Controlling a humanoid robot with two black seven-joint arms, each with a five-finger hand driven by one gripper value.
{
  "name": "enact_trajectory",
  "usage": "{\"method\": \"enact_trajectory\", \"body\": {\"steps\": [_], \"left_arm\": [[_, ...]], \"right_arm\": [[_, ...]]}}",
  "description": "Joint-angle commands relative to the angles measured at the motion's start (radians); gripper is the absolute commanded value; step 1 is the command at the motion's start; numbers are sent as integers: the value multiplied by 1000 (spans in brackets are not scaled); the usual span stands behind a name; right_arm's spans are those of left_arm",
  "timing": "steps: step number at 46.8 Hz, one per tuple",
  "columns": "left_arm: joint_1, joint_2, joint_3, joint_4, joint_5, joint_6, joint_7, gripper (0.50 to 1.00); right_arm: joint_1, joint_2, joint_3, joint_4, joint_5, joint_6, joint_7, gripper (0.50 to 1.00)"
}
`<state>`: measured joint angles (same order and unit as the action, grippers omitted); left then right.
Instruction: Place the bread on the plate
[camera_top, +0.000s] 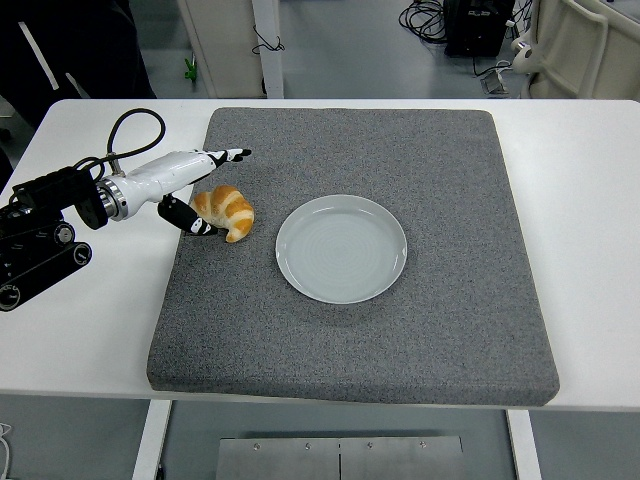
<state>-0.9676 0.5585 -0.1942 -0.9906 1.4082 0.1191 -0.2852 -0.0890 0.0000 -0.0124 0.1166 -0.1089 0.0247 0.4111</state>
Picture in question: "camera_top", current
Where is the grey round plate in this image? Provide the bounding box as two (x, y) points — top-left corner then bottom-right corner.
(274, 193), (408, 305)

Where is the grey metal plate with screws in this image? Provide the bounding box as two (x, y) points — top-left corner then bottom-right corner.
(215, 435), (466, 480)

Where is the thin black cable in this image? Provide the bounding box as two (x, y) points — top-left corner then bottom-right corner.
(251, 24), (286, 55)

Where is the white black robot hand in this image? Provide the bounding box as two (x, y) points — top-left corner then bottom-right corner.
(118, 147), (253, 237)

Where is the golden croissant bread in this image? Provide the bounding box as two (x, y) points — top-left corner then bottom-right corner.
(189, 185), (255, 244)

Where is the black computer case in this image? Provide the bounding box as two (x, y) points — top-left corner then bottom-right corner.
(443, 0), (516, 57)

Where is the white table leg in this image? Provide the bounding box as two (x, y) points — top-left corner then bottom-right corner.
(131, 400), (173, 480)
(505, 409), (544, 480)

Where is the grey speckled mat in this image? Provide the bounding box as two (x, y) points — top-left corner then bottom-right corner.
(145, 106), (560, 407)

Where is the thin white cable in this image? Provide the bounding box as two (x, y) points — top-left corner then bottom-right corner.
(0, 422), (14, 480)

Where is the black cable bundle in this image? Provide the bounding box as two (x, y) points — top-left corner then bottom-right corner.
(398, 0), (449, 45)

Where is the small grey adapter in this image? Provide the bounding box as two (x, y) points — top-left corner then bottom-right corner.
(480, 72), (509, 95)

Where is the cream plastic furniture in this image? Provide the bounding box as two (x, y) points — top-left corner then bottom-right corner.
(509, 0), (640, 100)

